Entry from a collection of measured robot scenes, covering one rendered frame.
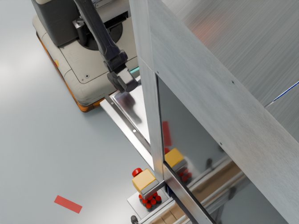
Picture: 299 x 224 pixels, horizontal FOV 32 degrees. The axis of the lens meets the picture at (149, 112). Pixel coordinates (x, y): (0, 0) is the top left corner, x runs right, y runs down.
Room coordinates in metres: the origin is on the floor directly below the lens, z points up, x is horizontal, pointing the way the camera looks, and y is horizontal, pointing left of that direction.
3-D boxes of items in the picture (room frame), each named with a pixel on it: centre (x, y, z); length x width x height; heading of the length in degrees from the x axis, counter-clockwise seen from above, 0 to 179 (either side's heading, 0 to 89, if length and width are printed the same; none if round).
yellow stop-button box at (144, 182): (0.55, 0.05, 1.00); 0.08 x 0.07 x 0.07; 30
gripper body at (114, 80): (0.99, 0.10, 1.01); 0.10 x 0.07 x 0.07; 30
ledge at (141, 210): (0.51, 0.04, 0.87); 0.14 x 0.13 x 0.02; 30
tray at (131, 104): (0.87, -0.05, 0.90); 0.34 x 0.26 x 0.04; 29
